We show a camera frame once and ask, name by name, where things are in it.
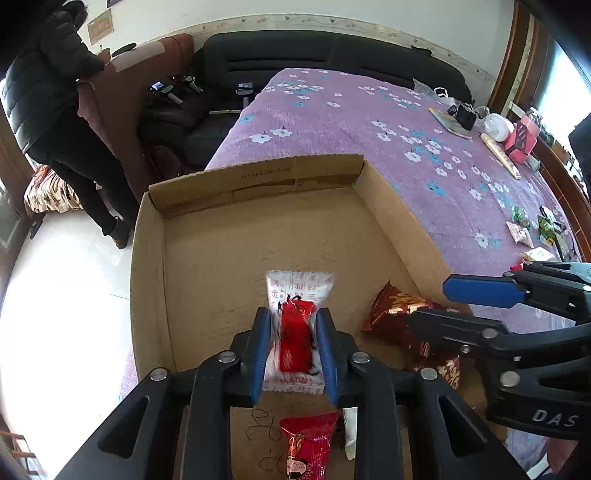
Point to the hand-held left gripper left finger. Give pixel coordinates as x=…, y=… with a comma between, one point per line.
x=261, y=355

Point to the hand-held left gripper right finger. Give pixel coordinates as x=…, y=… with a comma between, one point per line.
x=325, y=357

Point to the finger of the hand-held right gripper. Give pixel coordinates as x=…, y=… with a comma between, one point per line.
x=452, y=328
x=480, y=288

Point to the dark red snack packet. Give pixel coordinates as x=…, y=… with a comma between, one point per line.
x=443, y=369

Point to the dark red packet gold character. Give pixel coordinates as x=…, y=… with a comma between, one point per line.
x=395, y=309

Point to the beige snack packet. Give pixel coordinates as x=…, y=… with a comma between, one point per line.
x=519, y=234

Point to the white and red snack packet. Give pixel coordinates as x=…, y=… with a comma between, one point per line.
x=538, y=254
x=293, y=286

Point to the shallow cardboard box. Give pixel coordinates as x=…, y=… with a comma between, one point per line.
x=221, y=258

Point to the plain red snack packet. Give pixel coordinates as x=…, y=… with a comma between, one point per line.
x=517, y=266

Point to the cream white snack packet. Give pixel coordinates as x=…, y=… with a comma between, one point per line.
x=351, y=429

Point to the green twist-wrapped candy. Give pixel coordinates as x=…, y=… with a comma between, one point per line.
x=519, y=214

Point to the red cartoon figure snack packet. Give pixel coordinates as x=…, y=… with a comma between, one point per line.
x=307, y=443

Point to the green snack packet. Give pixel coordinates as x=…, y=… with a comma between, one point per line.
x=547, y=228

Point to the black smartphone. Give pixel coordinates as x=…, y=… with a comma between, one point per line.
x=567, y=244

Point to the cream-coloured tube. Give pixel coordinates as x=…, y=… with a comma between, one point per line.
x=501, y=154

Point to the pink knitted-sleeve bottle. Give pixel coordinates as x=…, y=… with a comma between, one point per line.
x=517, y=152

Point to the black phone stand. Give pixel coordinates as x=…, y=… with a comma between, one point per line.
x=525, y=134

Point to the green notebook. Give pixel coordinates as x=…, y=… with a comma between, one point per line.
x=449, y=122

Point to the black cup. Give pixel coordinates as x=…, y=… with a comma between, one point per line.
x=464, y=115

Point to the clear plastic cup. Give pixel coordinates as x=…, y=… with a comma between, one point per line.
x=481, y=111

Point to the clear plastic bag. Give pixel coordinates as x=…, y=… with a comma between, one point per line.
x=425, y=87

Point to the wooden stool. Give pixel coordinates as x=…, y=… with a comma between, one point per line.
x=18, y=452

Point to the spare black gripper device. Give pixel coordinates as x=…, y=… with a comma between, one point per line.
x=159, y=87
x=244, y=90
x=187, y=84

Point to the floral patterned cushion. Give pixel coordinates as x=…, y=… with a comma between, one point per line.
x=46, y=194

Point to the brown armchair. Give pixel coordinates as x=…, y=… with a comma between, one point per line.
x=138, y=92

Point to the black leather sofa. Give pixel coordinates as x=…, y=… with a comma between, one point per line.
x=277, y=50

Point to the small wall plaque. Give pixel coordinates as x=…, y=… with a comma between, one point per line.
x=101, y=26

